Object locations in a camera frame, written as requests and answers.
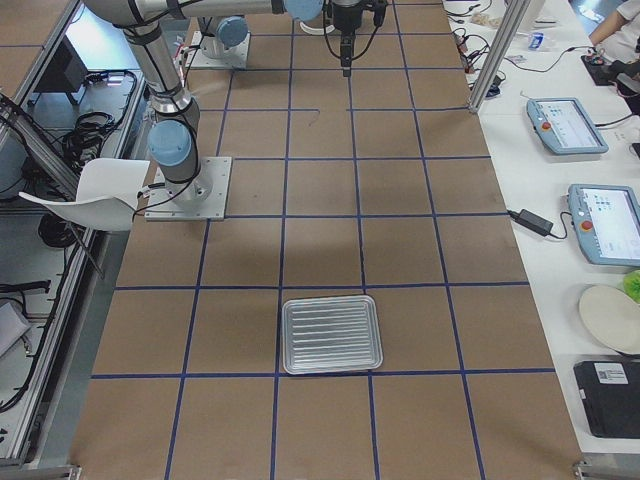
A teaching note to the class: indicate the silver ribbed metal tray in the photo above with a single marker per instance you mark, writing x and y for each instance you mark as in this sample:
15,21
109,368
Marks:
331,334

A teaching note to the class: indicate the aluminium frame post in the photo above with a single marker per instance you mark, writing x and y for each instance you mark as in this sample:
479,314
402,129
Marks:
505,33

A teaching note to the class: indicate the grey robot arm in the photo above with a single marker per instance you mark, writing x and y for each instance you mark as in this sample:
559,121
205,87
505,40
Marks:
140,23
219,34

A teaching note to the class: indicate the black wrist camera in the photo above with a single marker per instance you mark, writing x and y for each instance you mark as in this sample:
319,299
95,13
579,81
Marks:
379,12

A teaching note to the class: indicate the black power adapter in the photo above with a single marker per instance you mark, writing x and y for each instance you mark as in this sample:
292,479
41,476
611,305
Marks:
531,221

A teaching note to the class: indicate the teach pendant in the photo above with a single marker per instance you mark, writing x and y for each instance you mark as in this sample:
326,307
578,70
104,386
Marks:
606,222
564,127

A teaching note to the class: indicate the far teach pendant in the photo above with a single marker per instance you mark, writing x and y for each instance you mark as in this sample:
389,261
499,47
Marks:
564,127

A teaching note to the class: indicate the beige plate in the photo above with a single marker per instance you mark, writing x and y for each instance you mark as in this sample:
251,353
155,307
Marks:
611,317

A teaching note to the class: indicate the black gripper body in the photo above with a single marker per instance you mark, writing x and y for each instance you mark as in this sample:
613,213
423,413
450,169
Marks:
345,19

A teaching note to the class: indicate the white plastic chair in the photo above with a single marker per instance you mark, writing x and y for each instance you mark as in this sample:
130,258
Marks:
106,196

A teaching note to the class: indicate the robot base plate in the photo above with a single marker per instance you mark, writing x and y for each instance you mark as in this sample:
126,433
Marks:
205,198
233,59

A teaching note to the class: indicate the black flat device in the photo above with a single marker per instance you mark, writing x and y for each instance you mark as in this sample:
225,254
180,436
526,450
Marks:
610,396

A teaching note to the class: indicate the near teach pendant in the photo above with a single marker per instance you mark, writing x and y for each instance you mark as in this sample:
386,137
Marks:
606,222

